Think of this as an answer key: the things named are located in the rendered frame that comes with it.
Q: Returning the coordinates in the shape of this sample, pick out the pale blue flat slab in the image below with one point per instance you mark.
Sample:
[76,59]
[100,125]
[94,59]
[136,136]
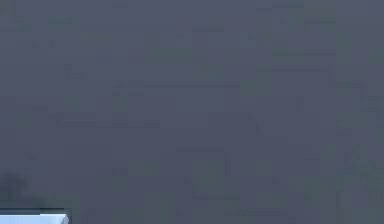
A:
[31,219]

